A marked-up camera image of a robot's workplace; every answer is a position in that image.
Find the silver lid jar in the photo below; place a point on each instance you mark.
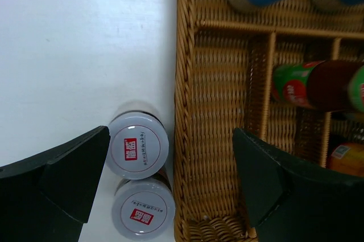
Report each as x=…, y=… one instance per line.
x=142, y=209
x=139, y=144

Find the wicker divided tray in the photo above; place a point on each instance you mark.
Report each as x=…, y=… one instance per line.
x=223, y=77

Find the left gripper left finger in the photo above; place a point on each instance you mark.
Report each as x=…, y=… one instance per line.
x=49, y=196

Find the silver lid jar front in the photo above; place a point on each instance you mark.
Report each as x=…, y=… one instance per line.
x=142, y=209

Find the green cap sauce bottle front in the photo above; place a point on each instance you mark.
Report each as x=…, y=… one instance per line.
x=345, y=151

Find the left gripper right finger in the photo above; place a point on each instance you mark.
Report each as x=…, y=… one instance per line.
x=291, y=199

